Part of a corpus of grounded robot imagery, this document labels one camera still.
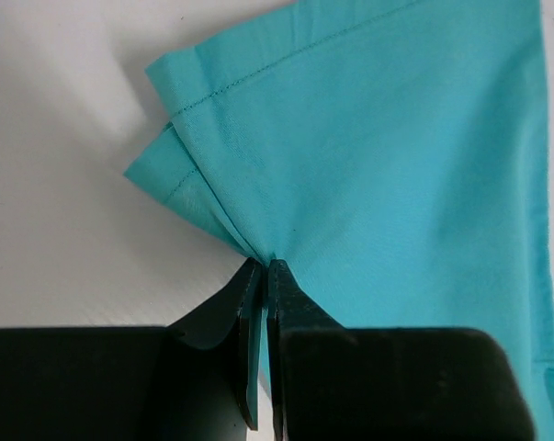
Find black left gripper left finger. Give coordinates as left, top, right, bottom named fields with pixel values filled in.
left=0, top=259, right=262, bottom=440

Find teal trousers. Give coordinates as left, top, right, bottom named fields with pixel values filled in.
left=125, top=1, right=554, bottom=440

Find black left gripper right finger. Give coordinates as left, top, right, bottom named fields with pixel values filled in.
left=266, top=260, right=536, bottom=440

